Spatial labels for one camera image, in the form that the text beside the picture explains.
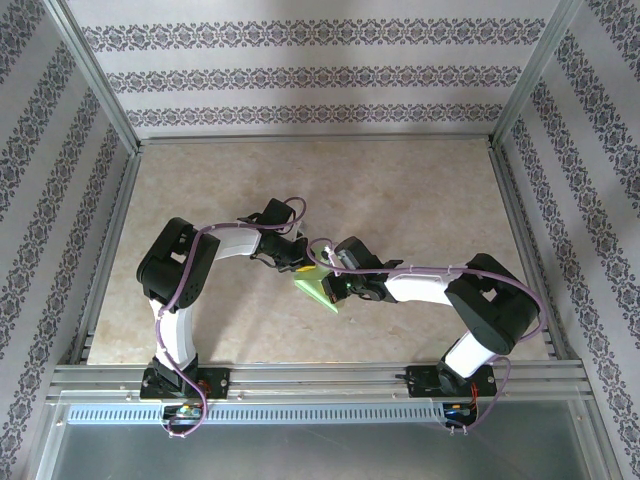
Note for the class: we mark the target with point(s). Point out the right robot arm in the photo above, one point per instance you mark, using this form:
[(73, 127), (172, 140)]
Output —
[(495, 305)]

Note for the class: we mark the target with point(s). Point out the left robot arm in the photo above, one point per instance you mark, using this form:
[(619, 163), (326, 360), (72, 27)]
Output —
[(175, 270)]

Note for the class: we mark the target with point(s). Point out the shiny metal sheet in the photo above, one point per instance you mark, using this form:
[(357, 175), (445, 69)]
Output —
[(320, 452)]

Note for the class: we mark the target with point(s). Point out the right small circuit board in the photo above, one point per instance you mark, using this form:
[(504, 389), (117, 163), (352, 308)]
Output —
[(457, 410)]

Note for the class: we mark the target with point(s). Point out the small circuit board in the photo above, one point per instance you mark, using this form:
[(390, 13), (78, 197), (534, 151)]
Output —
[(184, 411), (457, 410)]

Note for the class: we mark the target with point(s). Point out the left small circuit board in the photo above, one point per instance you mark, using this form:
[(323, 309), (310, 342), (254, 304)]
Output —
[(184, 411)]

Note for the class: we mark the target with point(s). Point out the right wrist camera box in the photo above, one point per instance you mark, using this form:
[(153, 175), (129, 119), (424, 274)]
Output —
[(356, 252)]

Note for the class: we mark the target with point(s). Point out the long aluminium mounting rail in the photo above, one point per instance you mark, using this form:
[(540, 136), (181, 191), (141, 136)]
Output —
[(320, 382)]

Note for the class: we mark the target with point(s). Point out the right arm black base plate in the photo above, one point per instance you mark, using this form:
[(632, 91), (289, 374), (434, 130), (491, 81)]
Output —
[(422, 382)]

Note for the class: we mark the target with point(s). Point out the aluminium back rail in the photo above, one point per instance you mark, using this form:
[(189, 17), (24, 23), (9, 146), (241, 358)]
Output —
[(315, 138)]

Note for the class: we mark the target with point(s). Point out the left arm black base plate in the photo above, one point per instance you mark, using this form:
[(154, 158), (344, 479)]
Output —
[(220, 382)]

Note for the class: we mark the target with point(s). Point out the right aluminium side rail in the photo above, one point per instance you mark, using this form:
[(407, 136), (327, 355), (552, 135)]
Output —
[(530, 250)]

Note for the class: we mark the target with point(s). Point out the aluminium side rail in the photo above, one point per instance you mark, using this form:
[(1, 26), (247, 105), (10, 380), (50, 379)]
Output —
[(107, 255), (530, 250)]

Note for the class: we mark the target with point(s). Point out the left aluminium side rail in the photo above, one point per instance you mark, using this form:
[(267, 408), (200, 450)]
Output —
[(107, 255)]

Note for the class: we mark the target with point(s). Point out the left aluminium frame post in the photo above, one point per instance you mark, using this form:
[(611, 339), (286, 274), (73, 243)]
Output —
[(92, 75)]

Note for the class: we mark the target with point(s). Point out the aluminium frame post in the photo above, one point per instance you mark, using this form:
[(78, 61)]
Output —
[(537, 75), (92, 75)]

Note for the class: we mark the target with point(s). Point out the right aluminium frame post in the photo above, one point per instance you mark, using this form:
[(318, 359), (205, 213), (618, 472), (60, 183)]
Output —
[(537, 75)]

